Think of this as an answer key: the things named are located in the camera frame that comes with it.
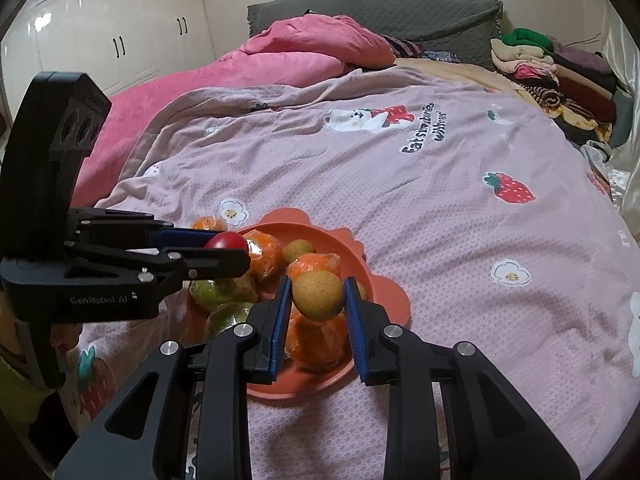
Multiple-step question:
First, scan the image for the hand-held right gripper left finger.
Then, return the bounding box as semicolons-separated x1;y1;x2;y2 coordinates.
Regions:
55;275;293;480

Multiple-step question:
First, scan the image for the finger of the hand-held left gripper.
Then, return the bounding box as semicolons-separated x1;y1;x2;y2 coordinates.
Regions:
65;245;251;283
67;207;223;250

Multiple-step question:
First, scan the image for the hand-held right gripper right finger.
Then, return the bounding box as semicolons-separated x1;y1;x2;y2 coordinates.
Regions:
343;276;581;480

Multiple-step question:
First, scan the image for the red tomato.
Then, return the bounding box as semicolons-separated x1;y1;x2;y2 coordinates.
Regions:
206;231;249;253

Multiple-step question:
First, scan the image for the green citrus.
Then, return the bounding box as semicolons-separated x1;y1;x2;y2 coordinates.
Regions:
189;272;258;308
205;301;256;341

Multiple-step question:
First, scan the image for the orange plastic plate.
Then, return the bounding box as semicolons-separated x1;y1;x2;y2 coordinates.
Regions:
187;207;413;402

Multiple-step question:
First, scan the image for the brown longan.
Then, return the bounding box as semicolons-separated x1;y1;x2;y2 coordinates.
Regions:
284;238;317;263
291;270;346;322

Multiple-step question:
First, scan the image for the strawberry bear printed blanket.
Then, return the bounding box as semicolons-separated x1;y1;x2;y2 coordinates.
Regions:
65;67;640;480

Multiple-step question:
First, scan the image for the pink blanket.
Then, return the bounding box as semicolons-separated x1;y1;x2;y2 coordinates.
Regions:
70;15;396;208

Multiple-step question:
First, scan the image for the white wardrobe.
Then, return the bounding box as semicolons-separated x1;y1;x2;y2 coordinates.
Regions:
0;0;216;116

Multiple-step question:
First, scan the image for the person's green jacket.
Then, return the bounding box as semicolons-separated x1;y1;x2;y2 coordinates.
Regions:
0;355;56;428

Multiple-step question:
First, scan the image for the beige blanket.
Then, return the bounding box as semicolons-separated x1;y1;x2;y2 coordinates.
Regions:
395;57;526;101

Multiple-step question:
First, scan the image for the dark patterned cloth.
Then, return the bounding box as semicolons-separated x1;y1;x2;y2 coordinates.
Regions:
380;35;461;63

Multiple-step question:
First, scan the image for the cream satin curtain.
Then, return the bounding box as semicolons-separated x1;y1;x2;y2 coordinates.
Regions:
580;10;640;241

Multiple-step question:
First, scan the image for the stack of folded clothes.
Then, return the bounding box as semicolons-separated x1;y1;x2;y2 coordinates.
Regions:
490;27;631;146

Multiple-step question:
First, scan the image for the grey quilted headboard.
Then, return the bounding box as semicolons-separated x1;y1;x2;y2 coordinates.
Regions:
247;0;503;68

